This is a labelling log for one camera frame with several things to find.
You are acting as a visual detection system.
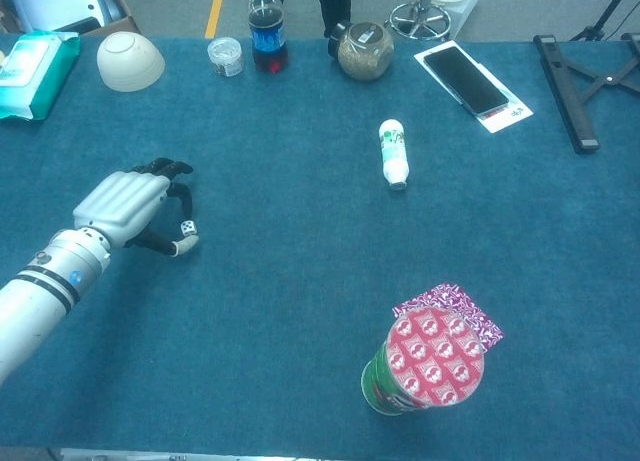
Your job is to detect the cardboard box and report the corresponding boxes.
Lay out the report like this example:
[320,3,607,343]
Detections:
[0,0,142,36]

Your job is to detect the cream upturned bowl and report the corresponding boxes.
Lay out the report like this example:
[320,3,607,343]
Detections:
[96,31,166,93]

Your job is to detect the small white drink bottle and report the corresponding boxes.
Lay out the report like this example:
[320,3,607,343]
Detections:
[377,118,412,191]

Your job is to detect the black tripod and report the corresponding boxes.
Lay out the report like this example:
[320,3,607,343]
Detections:
[569,0,640,43]

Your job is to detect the person legs black trousers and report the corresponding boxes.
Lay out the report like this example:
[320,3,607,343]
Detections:
[272,0,354,38]

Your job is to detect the round glass jar black lid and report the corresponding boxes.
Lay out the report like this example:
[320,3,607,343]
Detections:
[327,20,396,82]

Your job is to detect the black folding stand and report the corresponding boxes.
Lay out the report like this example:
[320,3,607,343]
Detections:
[532,32,640,155]

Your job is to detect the blue table mat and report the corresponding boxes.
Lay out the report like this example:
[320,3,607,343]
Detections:
[0,34,640,457]

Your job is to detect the black smartphone on white box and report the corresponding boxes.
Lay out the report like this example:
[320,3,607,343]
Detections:
[413,39,535,135]

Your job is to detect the small clear lidded container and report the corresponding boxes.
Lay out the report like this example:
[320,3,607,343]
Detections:
[207,36,246,78]

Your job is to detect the cola bottle blue label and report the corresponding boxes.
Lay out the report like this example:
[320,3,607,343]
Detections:
[248,0,289,75]

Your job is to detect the green can red patterned lid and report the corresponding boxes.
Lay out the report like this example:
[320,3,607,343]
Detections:
[360,306,486,417]

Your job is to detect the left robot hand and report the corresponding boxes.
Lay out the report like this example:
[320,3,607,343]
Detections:
[72,156,200,258]

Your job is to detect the red patterned paper napkin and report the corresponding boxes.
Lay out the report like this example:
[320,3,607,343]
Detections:
[392,281,505,352]

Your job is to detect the chrome stool base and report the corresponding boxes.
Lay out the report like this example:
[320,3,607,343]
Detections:
[388,0,452,42]

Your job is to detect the green wet wipes pack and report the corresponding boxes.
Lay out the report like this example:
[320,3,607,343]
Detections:
[0,29,81,122]

